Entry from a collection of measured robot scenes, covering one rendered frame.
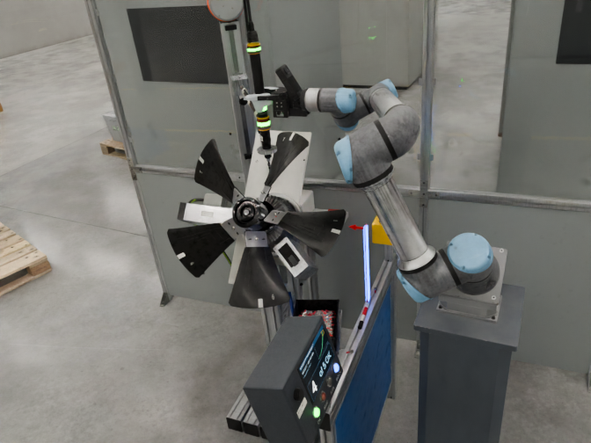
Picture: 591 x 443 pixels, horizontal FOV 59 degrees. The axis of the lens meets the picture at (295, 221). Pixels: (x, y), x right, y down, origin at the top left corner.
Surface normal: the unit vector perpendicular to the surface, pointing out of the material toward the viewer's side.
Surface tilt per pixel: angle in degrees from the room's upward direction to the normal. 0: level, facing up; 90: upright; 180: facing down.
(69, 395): 0
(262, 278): 49
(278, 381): 15
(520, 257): 90
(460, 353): 90
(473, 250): 37
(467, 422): 90
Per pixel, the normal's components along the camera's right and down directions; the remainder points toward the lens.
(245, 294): 0.17, -0.19
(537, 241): -0.37, 0.48
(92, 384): -0.09, -0.87
